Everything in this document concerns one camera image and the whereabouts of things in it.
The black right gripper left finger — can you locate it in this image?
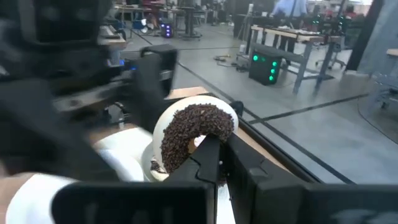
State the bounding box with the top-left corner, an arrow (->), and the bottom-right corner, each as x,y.
51,133 -> 221,224

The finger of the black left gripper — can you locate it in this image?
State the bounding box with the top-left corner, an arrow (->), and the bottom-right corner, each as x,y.
0,79 -> 121,183
124,54 -> 169,133

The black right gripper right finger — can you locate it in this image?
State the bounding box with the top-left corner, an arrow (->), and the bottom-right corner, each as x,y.
221,133 -> 398,224

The small white chocolate-topped donut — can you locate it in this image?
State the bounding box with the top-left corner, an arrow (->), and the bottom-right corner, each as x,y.
150,157 -> 169,182

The large chocolate sprinkle donut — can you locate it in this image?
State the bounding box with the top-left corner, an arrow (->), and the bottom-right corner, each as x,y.
152,95 -> 239,183

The white bowl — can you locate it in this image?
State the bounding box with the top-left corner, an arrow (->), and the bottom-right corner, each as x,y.
93,126 -> 175,184

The purple lit device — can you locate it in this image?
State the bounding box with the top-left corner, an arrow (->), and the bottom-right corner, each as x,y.
160,23 -> 174,39

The white plate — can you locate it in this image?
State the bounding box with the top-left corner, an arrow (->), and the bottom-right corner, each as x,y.
4,149 -> 147,224

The black computer with green lights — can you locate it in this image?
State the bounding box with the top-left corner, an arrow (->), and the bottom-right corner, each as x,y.
248,51 -> 282,86

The wooden workbench with grey legs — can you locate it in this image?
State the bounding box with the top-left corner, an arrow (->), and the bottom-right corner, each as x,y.
250,24 -> 343,95

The black pillar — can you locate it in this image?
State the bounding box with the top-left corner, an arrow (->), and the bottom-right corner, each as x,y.
346,0 -> 385,71

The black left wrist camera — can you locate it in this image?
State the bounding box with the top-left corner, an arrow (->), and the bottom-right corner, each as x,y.
139,43 -> 178,97

